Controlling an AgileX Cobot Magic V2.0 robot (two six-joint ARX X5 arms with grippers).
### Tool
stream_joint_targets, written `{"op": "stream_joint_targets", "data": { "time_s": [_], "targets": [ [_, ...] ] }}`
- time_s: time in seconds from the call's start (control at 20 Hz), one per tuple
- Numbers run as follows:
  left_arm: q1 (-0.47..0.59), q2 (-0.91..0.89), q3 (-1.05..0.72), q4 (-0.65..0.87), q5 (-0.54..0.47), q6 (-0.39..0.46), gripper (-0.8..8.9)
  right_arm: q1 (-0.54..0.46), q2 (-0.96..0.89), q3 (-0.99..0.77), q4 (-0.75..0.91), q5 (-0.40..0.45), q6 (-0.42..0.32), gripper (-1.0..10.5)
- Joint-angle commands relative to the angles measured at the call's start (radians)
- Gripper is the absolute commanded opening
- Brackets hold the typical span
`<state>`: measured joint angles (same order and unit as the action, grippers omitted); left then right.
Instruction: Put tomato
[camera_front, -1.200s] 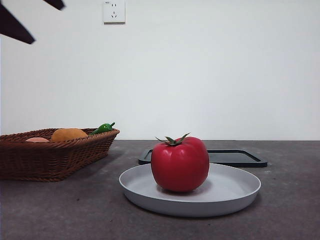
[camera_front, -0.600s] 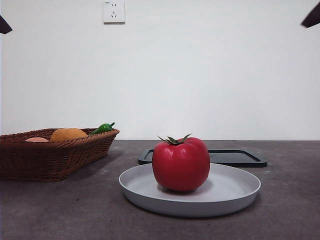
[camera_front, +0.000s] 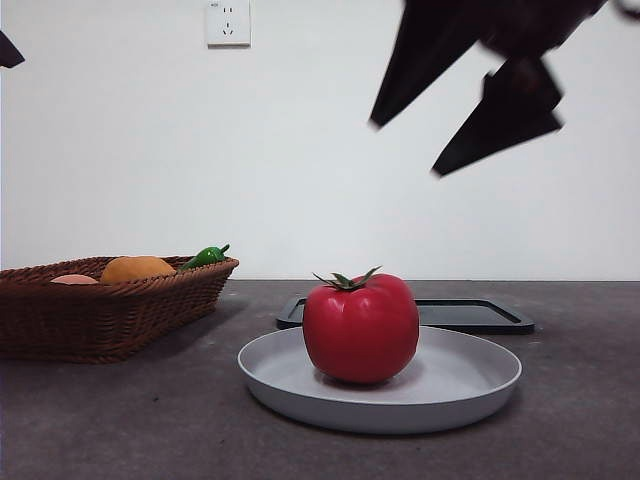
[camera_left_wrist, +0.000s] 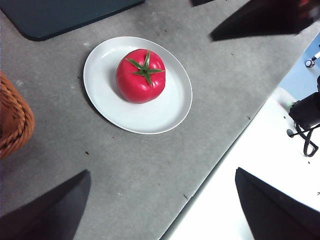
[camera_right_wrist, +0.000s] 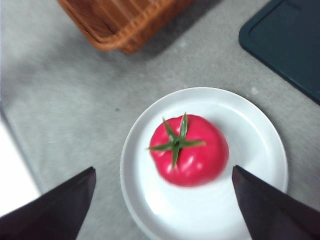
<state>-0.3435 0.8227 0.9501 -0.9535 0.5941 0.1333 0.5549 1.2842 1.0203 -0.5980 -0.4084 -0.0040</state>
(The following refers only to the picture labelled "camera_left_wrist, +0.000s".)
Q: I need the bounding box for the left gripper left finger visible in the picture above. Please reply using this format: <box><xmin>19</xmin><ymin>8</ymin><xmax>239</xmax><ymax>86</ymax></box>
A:
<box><xmin>0</xmin><ymin>169</ymin><xmax>92</xmax><ymax>240</ymax></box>

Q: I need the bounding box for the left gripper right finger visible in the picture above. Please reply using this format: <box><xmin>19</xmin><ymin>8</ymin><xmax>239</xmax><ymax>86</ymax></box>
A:
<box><xmin>234</xmin><ymin>166</ymin><xmax>320</xmax><ymax>240</ymax></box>

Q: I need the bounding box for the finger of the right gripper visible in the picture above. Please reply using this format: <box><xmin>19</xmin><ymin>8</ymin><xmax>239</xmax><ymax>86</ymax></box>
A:
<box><xmin>191</xmin><ymin>0</ymin><xmax>216</xmax><ymax>7</ymax></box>
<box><xmin>209</xmin><ymin>0</ymin><xmax>320</xmax><ymax>42</ymax></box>

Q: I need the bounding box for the red tomato with green stem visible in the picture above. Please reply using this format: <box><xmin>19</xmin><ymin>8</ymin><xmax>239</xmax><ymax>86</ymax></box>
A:
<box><xmin>115</xmin><ymin>48</ymin><xmax>167</xmax><ymax>105</ymax></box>

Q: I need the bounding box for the small white round fitting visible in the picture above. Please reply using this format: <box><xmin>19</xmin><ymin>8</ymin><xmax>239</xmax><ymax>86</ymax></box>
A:
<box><xmin>304</xmin><ymin>44</ymin><xmax>320</xmax><ymax>69</ymax></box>

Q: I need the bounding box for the brown wicker basket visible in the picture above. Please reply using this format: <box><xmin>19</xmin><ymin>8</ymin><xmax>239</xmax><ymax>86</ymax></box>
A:
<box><xmin>0</xmin><ymin>70</ymin><xmax>36</xmax><ymax>160</ymax></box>

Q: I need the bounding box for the round grey plate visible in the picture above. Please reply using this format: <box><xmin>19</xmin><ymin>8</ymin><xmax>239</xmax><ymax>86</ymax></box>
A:
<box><xmin>83</xmin><ymin>36</ymin><xmax>193</xmax><ymax>135</ymax></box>

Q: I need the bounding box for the black rectangular tray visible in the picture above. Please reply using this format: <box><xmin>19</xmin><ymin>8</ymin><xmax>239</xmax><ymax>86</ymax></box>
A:
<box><xmin>0</xmin><ymin>0</ymin><xmax>146</xmax><ymax>42</ymax></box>

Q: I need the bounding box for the black cable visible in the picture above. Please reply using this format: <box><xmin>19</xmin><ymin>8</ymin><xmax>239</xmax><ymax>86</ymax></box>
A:
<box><xmin>286</xmin><ymin>124</ymin><xmax>320</xmax><ymax>158</ymax></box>

